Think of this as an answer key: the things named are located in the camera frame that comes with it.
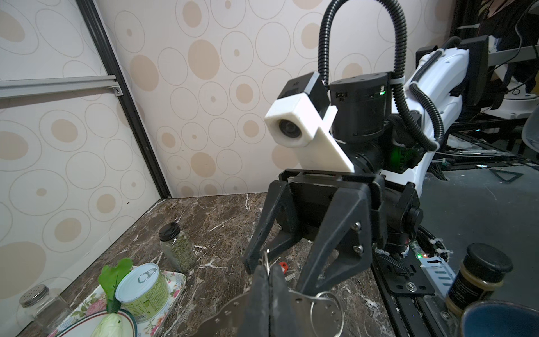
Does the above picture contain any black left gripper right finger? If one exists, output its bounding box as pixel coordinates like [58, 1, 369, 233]
[269, 265, 345, 336]

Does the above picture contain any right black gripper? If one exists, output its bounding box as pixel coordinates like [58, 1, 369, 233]
[243, 169, 423, 296]

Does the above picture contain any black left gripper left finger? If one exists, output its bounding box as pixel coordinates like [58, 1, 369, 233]
[193, 265, 270, 336]

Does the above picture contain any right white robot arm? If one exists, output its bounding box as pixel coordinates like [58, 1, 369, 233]
[243, 36, 489, 295]

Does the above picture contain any small red key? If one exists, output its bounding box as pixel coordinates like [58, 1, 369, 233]
[279, 262, 289, 275]

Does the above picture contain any green herb spice jar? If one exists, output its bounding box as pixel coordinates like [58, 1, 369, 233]
[159, 222, 197, 274]

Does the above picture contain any green labelled tin can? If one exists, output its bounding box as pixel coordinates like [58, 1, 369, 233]
[115, 263, 170, 322]

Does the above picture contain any pale napa cabbage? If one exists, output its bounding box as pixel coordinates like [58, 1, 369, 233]
[91, 313, 124, 337]

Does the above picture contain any green plastic leaf vegetable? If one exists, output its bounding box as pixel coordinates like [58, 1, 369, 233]
[98, 258, 133, 314]

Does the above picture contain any floral rectangular tray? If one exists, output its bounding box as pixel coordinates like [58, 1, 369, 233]
[50, 271, 186, 336]

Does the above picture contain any white round plate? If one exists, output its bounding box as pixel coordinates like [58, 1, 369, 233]
[56, 309, 138, 336]

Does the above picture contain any brown black-capped spice jar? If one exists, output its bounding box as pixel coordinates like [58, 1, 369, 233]
[445, 243, 513, 316]

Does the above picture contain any blue ceramic bowl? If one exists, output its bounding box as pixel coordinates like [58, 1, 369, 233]
[458, 300, 538, 336]

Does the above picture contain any clear glass shaker bottle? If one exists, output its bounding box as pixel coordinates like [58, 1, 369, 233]
[19, 284, 72, 334]

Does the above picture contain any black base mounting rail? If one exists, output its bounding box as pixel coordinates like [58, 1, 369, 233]
[372, 252, 459, 336]

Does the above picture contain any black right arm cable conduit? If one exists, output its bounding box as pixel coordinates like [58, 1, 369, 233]
[317, 0, 446, 152]

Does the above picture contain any black vertical right corner post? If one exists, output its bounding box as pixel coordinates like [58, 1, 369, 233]
[76, 0, 172, 199]

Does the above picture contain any horizontal aluminium frame rail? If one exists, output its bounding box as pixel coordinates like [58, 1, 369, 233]
[1, 75, 123, 99]

